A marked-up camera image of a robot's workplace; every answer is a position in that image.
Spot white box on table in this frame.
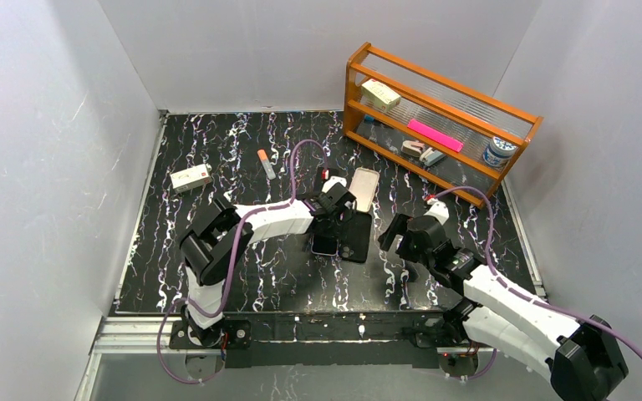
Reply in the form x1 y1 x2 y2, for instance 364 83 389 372
170 164 212 194

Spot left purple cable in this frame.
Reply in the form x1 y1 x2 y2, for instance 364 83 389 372
155 139 330 386

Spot beige small stapler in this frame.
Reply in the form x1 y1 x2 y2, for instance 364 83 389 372
400 140 425 158

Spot blue white round jar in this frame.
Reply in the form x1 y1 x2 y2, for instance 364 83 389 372
482 137 518 169

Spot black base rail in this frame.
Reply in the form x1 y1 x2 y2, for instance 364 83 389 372
169 311 479 375

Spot light blue stapler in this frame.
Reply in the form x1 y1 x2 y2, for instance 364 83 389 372
419 149 446 167

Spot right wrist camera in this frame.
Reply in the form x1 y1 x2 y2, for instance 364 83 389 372
425 196 450 225

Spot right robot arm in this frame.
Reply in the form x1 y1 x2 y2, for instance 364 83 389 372
379 214 629 400

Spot orange wooden shelf rack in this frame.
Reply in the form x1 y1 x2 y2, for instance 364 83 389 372
343 43 543 206

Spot orange grey highlighter marker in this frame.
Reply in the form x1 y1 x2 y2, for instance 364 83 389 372
257 149 276 180

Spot pink flat case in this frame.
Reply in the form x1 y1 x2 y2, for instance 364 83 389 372
407 119 463 153

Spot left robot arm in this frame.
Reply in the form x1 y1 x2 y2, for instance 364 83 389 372
179 183 373 331

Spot black phone case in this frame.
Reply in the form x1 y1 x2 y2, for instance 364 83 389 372
339 211 373 264

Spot cream cardboard box on shelf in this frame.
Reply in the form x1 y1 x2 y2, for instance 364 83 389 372
360 79 402 113

